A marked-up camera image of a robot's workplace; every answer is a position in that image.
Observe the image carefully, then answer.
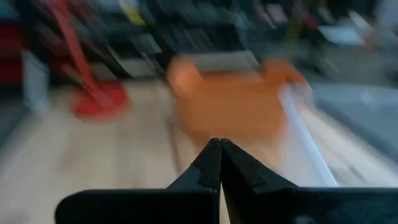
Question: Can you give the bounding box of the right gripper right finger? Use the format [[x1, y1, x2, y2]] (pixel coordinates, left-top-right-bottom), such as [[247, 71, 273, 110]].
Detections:
[[221, 139, 398, 224]]

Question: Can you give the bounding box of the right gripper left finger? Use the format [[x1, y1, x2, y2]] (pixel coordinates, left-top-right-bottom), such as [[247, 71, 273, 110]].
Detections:
[[55, 139, 222, 224]]

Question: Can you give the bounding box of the clear plastic bin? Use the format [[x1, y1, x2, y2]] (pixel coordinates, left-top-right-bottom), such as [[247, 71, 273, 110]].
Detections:
[[278, 82, 340, 187]]

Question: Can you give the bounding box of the orange plastic bin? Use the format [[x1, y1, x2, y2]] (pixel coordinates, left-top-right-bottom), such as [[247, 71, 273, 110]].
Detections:
[[166, 55, 308, 147]]

